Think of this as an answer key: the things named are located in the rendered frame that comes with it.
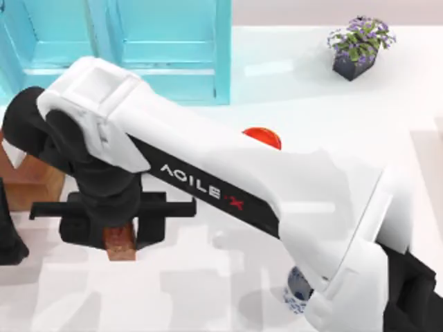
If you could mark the blue and white cup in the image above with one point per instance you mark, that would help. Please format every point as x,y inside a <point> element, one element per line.
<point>297,290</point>

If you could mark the purple flower plant pot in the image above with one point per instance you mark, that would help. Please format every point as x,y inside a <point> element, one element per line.
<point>358,41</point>

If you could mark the brown wooden box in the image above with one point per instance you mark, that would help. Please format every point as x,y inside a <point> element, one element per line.
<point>31,185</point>

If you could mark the red cup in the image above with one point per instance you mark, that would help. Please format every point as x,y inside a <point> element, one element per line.
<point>263,136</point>

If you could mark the light blue rack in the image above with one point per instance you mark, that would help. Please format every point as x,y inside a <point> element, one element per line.
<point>166,52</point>

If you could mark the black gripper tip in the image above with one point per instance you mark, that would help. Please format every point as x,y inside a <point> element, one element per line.
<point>9,231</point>

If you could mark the brown wooden block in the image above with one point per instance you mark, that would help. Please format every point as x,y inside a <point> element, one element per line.
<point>121,245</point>

